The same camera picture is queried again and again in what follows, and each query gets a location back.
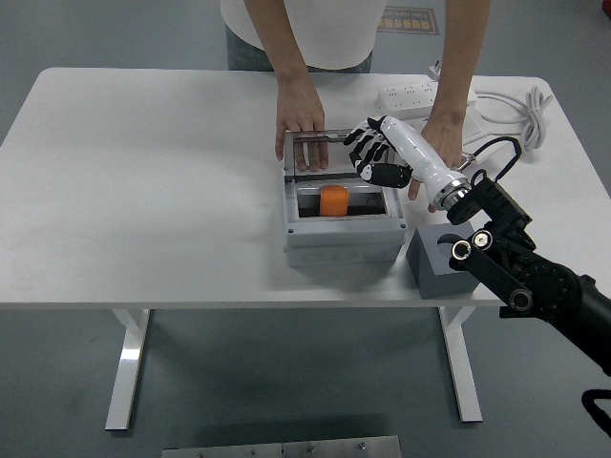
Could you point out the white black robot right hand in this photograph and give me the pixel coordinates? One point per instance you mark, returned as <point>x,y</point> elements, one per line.
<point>415,148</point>

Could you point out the orange cylindrical battery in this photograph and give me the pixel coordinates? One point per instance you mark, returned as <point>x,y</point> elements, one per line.
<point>334,202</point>

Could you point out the black perforated bar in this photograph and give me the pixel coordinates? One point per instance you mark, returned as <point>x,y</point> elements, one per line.
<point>506,312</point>

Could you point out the transparent box lid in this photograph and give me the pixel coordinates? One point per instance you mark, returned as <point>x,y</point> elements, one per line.
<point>334,157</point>

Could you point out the brown floor sign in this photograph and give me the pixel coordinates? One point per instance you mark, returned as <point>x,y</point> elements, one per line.
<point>410,21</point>

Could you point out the person's right hand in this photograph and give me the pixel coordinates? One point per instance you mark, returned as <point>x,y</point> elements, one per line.
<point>301,110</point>

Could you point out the person's right forearm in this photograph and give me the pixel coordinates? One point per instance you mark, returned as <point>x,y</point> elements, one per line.
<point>281,43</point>

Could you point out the white power strip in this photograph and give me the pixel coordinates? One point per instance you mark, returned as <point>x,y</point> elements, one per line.
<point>406,100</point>

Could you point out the person's left hand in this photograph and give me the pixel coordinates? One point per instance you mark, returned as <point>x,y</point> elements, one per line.
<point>446,138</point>

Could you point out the white table leg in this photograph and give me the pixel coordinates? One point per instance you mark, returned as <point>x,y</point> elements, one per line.
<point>465,372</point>
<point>126,372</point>

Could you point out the grey holder block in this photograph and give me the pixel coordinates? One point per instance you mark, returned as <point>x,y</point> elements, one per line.
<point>427,267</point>

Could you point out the grey metal plate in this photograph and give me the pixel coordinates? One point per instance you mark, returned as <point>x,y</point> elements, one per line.
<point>286,449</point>

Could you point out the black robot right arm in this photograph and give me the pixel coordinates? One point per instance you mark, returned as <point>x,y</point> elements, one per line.
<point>549,281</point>

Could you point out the grey plastic junction box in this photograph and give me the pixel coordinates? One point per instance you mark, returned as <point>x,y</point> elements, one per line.
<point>343,234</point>

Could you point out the person's left forearm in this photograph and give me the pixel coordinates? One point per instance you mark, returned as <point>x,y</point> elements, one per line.
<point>458,57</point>

